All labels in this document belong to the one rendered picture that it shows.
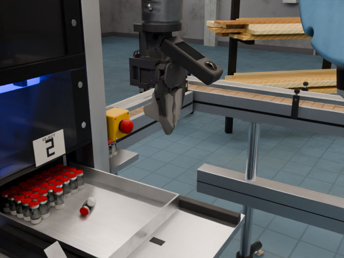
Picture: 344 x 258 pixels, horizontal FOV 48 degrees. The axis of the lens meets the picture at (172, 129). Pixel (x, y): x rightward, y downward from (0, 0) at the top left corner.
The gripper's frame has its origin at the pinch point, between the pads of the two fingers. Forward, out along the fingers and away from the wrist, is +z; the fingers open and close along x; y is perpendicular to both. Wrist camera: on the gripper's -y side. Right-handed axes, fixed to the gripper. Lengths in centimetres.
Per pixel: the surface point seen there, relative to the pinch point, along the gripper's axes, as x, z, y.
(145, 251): 10.7, 21.5, -0.4
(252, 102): -82, 17, 12
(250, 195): -85, 60, 11
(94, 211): 5.4, 21.3, 17.1
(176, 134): -239, 109, 139
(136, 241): 10.8, 20.0, 1.5
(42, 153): 9.1, 8.0, 27.5
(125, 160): -19.5, 21.5, 27.7
